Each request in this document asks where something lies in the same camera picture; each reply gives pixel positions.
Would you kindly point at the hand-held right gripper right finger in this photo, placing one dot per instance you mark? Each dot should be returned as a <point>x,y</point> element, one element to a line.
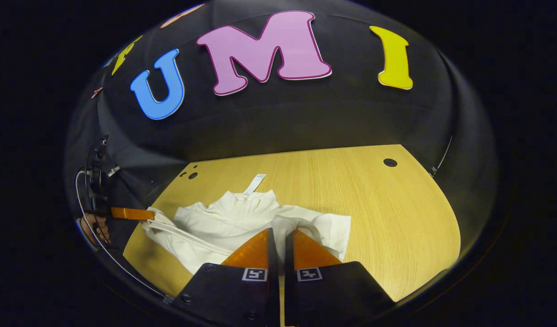
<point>289,290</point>

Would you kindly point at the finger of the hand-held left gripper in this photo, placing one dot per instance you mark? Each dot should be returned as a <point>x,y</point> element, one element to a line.
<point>131,213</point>

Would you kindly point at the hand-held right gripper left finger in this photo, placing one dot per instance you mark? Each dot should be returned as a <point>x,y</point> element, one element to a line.
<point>273,290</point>

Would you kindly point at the white zip sweatshirt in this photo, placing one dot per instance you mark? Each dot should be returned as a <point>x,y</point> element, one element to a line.
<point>215,227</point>

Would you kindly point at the silver clip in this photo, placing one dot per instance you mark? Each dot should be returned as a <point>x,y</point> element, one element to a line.
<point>113,171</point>

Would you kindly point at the small pink clip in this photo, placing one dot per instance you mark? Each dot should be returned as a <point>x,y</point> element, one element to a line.
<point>96,92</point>

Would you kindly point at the black backdrop cloth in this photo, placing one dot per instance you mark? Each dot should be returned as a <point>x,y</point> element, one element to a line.
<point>283,118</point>

